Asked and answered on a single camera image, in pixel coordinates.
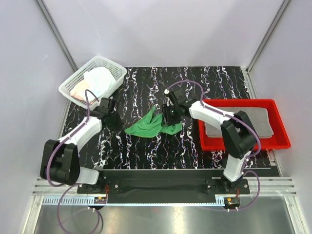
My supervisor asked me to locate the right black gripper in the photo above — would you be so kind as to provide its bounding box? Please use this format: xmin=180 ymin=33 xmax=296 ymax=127
xmin=161 ymin=103 xmax=181 ymax=127

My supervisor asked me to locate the green towel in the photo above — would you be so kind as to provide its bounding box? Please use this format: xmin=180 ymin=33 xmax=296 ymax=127
xmin=124 ymin=106 xmax=182 ymax=138

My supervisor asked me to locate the grey towel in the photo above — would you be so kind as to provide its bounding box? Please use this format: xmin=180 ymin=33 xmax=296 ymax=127
xmin=204 ymin=107 xmax=274 ymax=139

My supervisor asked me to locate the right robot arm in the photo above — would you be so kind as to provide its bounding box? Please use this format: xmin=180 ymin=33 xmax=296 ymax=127
xmin=162 ymin=89 xmax=259 ymax=193

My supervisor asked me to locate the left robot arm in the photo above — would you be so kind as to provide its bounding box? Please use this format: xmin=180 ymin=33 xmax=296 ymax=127
xmin=40 ymin=97 xmax=121 ymax=193

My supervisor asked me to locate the white towel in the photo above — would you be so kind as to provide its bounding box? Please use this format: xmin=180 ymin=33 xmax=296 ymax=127
xmin=83 ymin=67 xmax=116 ymax=98

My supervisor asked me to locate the pink towel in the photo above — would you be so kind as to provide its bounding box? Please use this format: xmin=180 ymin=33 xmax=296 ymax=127
xmin=70 ymin=80 xmax=89 ymax=101

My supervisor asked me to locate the white plastic basket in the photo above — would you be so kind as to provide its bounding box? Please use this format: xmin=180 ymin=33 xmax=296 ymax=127
xmin=58 ymin=56 xmax=127 ymax=110

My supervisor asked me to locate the red plastic tray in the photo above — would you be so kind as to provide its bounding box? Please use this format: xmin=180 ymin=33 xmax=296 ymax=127
xmin=198 ymin=99 xmax=291 ymax=151

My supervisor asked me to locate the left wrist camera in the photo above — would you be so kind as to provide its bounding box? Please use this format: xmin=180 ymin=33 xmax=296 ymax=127
xmin=97 ymin=97 xmax=115 ymax=115

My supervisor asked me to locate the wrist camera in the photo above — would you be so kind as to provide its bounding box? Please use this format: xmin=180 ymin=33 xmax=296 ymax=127
xmin=97 ymin=97 xmax=115 ymax=115
xmin=165 ymin=89 xmax=188 ymax=105

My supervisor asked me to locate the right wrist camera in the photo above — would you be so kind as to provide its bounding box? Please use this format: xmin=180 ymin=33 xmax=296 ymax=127
xmin=165 ymin=89 xmax=188 ymax=105

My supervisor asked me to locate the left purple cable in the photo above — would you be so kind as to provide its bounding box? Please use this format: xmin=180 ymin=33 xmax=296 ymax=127
xmin=47 ymin=89 xmax=105 ymax=234

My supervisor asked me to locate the purple cable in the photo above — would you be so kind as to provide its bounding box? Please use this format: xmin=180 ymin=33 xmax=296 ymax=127
xmin=47 ymin=89 xmax=105 ymax=234
xmin=167 ymin=79 xmax=263 ymax=213

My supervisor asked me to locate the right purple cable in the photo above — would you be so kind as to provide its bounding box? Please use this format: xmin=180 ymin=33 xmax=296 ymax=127
xmin=167 ymin=79 xmax=263 ymax=213

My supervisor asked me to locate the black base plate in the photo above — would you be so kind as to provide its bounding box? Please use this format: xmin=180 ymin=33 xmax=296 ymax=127
xmin=77 ymin=177 xmax=250 ymax=195

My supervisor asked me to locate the white slotted cable duct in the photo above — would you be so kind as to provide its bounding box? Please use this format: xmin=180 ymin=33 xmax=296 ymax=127
xmin=43 ymin=196 xmax=107 ymax=206

